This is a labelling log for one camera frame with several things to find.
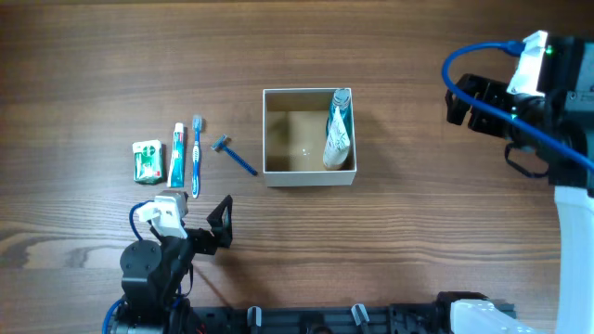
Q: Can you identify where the green soap packet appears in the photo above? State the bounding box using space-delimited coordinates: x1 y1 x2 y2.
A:
132 139 164 185

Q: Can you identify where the white lotion tube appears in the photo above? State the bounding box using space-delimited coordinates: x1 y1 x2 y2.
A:
323 107 351 170

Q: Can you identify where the blue mouthwash bottle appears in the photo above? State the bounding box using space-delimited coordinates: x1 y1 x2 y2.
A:
326 88 353 136

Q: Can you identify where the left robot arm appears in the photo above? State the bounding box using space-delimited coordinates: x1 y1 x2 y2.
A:
101 190 233 334

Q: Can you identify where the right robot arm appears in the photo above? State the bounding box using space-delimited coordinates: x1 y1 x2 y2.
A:
441 31 593 333

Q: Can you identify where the teal toothpaste tube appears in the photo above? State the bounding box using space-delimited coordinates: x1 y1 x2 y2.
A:
168 122 185 187

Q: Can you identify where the blue disposable razor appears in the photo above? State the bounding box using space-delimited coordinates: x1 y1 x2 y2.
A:
212 135 258 176

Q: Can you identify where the blue white toothbrush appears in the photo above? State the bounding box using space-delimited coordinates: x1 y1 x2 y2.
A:
192 115 202 199

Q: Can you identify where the white open cardboard box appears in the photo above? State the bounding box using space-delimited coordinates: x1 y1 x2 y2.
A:
262 87 357 187

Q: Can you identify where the right blue cable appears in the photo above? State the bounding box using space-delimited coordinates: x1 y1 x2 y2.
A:
440 40 594 173

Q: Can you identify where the blue cable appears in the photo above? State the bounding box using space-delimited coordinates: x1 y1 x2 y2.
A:
100 199 152 334
440 40 594 173

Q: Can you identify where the left blue cable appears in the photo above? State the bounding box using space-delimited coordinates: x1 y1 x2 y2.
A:
100 199 152 334

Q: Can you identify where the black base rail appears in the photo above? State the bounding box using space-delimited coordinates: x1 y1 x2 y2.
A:
185 301 519 334

